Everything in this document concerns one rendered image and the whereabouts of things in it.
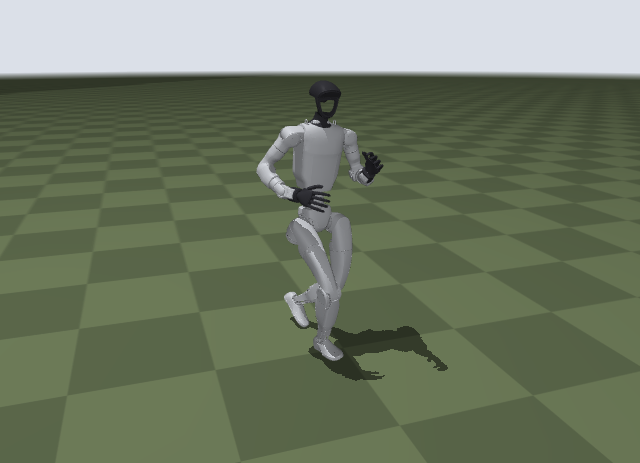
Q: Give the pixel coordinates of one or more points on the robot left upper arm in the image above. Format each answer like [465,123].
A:
[352,154]

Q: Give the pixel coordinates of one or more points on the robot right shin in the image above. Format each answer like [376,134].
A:
[326,314]

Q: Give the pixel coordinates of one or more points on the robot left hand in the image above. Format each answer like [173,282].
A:
[372,166]

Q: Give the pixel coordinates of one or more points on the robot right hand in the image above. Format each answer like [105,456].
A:
[306,197]

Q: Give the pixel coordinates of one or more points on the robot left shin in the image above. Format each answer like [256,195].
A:
[308,296]

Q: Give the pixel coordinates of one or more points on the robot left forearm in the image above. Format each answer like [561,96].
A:
[361,178]

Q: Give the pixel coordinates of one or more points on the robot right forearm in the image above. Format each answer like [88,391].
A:
[273,181]

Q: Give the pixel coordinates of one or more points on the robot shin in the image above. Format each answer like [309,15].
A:
[326,314]
[308,296]

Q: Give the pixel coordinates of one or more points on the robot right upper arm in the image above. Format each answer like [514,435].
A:
[289,136]

